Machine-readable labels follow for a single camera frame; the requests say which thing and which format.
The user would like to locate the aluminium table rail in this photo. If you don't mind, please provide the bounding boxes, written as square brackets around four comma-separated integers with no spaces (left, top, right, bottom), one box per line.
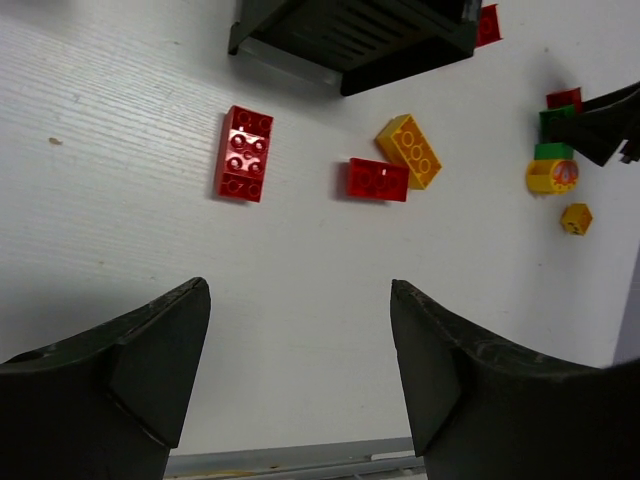
[164,437,425,479]

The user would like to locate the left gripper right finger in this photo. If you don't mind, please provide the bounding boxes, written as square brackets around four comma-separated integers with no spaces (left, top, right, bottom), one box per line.
[390,280,639,479]

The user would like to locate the orange rectangular brick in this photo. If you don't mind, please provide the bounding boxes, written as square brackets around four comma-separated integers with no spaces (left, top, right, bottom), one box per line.
[374,114,442,190]

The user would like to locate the small orange brick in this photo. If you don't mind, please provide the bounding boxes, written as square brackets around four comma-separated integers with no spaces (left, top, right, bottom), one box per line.
[561,203,593,236]

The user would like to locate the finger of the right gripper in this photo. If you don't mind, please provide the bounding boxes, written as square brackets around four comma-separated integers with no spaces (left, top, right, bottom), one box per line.
[547,82,639,167]

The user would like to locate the red rectangular brick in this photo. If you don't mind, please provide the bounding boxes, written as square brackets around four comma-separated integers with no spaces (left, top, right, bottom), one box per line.
[346,157,410,203]

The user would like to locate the red rounded flower brick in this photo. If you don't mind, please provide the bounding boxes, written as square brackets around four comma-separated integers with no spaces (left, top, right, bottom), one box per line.
[476,4,502,48]

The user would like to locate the black slotted container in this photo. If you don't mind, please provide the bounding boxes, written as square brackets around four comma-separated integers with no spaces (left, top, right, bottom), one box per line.
[227,0,482,97]

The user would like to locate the red upright brick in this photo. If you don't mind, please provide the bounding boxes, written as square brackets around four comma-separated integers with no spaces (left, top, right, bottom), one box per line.
[214,105,274,203]

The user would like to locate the red and green brick stack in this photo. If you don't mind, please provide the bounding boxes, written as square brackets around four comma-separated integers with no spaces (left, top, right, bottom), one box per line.
[539,87,583,143]

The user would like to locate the green brick beside orange slice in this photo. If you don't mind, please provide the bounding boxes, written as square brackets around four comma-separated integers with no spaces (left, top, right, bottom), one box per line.
[534,142,574,160]

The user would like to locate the yellow orange-slice round brick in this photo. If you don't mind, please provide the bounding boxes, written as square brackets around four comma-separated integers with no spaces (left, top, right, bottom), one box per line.
[526,159,579,195]

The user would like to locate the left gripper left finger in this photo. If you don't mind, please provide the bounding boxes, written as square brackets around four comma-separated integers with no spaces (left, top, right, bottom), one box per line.
[1,277,211,479]

